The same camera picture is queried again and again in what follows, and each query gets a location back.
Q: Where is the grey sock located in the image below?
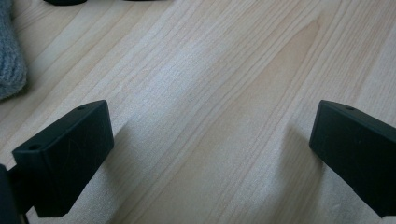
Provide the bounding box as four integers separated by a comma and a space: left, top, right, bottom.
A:
0, 0, 28, 101

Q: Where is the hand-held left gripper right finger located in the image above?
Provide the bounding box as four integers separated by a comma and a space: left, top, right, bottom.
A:
308, 99, 396, 218

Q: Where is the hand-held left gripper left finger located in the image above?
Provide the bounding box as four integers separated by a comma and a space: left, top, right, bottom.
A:
11, 100, 115, 218

